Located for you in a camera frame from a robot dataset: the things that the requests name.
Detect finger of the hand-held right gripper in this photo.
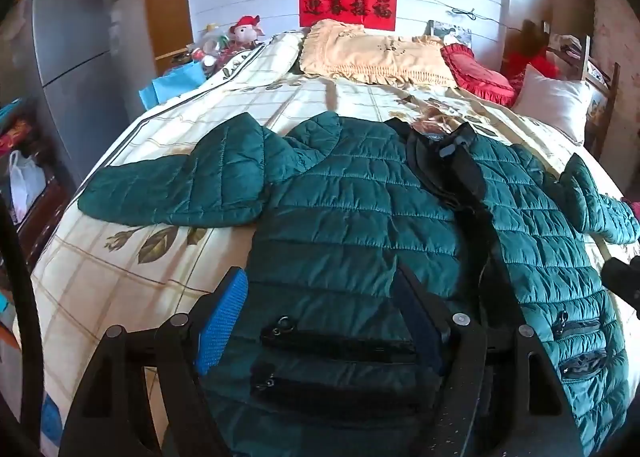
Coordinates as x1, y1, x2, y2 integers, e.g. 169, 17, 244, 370
601, 256, 640, 314

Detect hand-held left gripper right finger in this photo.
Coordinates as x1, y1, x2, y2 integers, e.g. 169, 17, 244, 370
395, 262, 586, 457

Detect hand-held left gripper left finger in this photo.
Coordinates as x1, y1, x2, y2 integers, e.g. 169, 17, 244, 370
59, 267, 249, 457

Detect green quilted jacket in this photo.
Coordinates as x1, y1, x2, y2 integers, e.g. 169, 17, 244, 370
77, 111, 640, 457

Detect white pillow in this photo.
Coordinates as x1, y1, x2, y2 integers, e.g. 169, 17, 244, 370
511, 64, 596, 145

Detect wooden chair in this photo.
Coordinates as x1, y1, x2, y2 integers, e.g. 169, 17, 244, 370
545, 34, 621, 158

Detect bed with floral cream quilt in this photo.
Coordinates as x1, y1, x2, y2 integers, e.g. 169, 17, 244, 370
30, 29, 640, 457

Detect red bag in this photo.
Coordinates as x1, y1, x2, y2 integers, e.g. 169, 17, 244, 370
502, 49, 561, 80

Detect white plastic bag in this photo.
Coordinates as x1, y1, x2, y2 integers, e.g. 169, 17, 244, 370
9, 150, 47, 222

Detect blue paper bag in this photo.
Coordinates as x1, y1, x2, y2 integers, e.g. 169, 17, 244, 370
139, 59, 207, 110

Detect red heart cushion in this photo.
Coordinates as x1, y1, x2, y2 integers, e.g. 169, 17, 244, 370
440, 43, 518, 108

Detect yellow frilled pillow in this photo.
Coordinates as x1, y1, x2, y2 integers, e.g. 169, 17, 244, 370
300, 19, 458, 88

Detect pile of small toys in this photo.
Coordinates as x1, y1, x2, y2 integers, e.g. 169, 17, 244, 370
192, 24, 232, 75

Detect red gift box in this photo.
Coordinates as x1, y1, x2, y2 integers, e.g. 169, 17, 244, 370
0, 117, 40, 154

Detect framed photo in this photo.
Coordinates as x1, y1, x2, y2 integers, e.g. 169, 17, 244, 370
427, 20, 473, 48

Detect plush toy with red hat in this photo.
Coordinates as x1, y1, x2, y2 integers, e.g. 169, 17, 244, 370
229, 15, 265, 48

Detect grey refrigerator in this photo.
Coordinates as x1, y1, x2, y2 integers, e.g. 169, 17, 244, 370
30, 0, 146, 188

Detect wooden door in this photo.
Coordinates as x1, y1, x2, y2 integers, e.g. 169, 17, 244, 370
145, 0, 195, 76

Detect red wall banner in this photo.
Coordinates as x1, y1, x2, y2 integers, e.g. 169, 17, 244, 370
299, 0, 398, 32

